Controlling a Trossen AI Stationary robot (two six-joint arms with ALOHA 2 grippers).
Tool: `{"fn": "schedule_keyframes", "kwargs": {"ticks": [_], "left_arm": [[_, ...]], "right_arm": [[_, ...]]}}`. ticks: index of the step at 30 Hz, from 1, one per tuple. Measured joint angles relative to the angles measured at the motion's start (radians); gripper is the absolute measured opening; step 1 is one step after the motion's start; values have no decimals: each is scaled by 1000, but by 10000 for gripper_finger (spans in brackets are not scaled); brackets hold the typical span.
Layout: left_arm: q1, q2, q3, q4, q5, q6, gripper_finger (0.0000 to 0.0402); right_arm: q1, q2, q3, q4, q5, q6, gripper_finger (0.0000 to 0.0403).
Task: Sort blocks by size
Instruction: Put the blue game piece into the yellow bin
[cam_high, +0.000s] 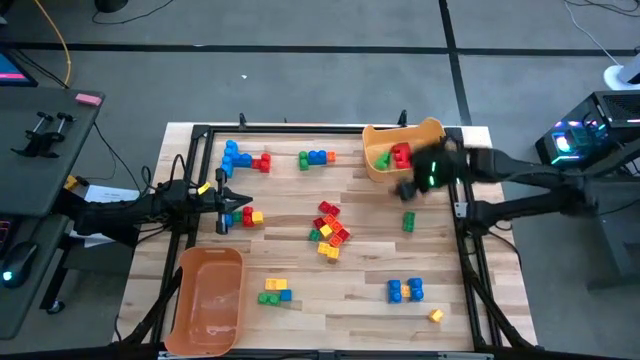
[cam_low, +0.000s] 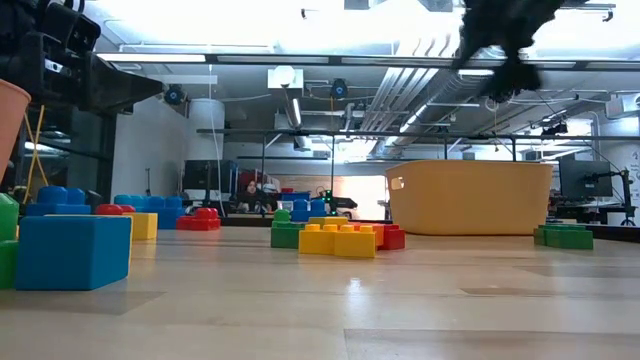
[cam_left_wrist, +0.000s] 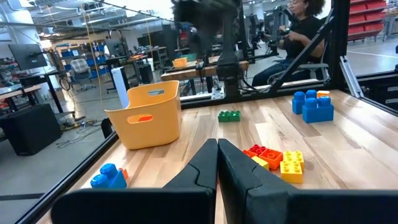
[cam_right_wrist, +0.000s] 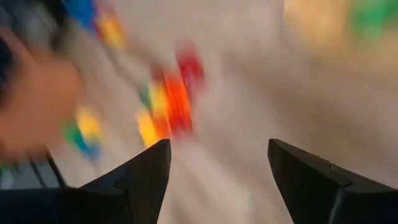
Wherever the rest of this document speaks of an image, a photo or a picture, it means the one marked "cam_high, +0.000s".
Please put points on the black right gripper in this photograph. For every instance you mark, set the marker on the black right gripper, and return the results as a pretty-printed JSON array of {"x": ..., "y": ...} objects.
[{"x": 442, "y": 167}]

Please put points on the white paper sheet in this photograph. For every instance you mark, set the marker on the white paper sheet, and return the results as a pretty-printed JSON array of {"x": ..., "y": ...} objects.
[{"x": 107, "y": 194}]

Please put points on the backlit keyboard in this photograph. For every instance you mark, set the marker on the backlit keyboard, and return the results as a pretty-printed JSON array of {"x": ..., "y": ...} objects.
[{"x": 6, "y": 232}]

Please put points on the red large stud block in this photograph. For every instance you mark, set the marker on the red large stud block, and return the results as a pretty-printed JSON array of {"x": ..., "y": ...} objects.
[
  {"x": 264, "y": 162},
  {"x": 248, "y": 217}
]

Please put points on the computer tower with lights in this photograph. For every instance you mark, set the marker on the computer tower with lights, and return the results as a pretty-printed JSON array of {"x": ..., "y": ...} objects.
[{"x": 590, "y": 125}]

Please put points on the dark red small stud block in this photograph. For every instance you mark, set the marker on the dark red small stud block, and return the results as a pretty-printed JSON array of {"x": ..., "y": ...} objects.
[{"x": 318, "y": 222}]

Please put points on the orange plastic bin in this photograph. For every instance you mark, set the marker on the orange plastic bin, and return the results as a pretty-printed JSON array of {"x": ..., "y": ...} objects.
[{"x": 210, "y": 300}]

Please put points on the blue plain cube block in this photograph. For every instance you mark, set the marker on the blue plain cube block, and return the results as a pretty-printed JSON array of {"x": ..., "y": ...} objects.
[
  {"x": 285, "y": 295},
  {"x": 228, "y": 220}
]

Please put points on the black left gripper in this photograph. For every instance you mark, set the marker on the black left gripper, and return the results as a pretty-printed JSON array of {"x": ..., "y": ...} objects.
[{"x": 220, "y": 200}]

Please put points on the yellow black small device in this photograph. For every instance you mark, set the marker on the yellow black small device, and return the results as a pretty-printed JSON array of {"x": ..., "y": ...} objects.
[{"x": 72, "y": 182}]

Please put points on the pink eraser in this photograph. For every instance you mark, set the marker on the pink eraser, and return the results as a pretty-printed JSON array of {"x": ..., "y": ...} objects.
[{"x": 88, "y": 99}]

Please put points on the black clamp tool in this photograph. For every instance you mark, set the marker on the black clamp tool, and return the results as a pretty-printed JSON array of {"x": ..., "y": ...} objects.
[{"x": 42, "y": 139}]

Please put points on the grey equipment stand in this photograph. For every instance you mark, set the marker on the grey equipment stand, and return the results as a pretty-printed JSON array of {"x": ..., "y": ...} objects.
[{"x": 620, "y": 240}]

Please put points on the red long large block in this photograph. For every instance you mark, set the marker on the red long large block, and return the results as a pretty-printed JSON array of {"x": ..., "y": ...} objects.
[{"x": 401, "y": 155}]

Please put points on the black caster wheel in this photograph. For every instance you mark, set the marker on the black caster wheel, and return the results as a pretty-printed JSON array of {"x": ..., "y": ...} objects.
[{"x": 54, "y": 306}]

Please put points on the green oblong stud block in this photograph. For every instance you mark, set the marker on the green oblong stud block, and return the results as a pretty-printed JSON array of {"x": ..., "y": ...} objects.
[{"x": 409, "y": 221}]

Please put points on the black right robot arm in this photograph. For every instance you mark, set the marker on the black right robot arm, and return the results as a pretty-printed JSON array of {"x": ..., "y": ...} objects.
[{"x": 520, "y": 170}]

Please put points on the yellow plastic bin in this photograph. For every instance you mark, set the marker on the yellow plastic bin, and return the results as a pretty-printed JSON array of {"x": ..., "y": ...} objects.
[{"x": 380, "y": 142}]

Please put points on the black round stand base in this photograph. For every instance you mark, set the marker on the black round stand base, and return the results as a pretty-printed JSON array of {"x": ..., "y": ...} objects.
[{"x": 111, "y": 4}]

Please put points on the yellow plain cube block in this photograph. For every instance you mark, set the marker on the yellow plain cube block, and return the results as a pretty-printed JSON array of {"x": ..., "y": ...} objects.
[
  {"x": 257, "y": 217},
  {"x": 326, "y": 230}
]

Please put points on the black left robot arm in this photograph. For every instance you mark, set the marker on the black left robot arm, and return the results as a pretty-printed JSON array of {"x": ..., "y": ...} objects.
[{"x": 125, "y": 215}]

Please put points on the blue large stud block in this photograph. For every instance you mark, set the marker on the blue large stud block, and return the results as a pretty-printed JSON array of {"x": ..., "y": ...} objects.
[
  {"x": 416, "y": 289},
  {"x": 317, "y": 157},
  {"x": 394, "y": 291},
  {"x": 244, "y": 160}
]

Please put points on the dark grey side desk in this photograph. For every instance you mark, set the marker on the dark grey side desk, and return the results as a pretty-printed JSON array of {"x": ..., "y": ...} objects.
[{"x": 35, "y": 165}]

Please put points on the black frame clamp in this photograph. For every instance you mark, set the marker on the black frame clamp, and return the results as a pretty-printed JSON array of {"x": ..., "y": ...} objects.
[
  {"x": 242, "y": 119},
  {"x": 402, "y": 117}
]

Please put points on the green small stud block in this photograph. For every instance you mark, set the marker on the green small stud block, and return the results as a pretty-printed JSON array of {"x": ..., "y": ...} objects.
[
  {"x": 237, "y": 217},
  {"x": 314, "y": 235}
]

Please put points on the white tower fan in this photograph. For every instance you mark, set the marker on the white tower fan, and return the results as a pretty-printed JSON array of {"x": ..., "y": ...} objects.
[{"x": 622, "y": 77}]

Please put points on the black aluminium table frame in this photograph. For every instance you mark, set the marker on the black aluminium table frame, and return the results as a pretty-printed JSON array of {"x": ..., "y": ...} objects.
[{"x": 300, "y": 128}]

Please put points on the yellow tag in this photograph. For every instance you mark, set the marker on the yellow tag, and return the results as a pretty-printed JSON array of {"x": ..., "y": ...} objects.
[{"x": 203, "y": 188}]

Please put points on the desk computer monitor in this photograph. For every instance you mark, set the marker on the desk computer monitor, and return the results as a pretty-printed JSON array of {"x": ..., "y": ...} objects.
[{"x": 12, "y": 70}]

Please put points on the black computer mouse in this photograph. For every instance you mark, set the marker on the black computer mouse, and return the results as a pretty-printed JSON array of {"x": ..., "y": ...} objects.
[{"x": 17, "y": 264}]

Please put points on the blue long large block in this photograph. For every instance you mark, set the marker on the blue long large block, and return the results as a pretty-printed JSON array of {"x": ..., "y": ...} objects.
[{"x": 229, "y": 157}]

